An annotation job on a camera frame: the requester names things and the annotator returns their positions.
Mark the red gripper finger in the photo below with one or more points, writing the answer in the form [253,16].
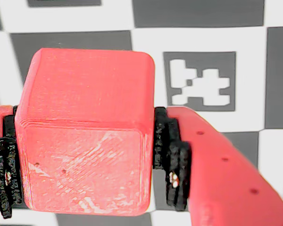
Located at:
[4,153]
[226,183]

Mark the red cube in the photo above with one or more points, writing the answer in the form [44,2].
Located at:
[85,106]

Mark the black white checkerboard marker mat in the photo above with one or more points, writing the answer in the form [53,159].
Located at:
[198,16]

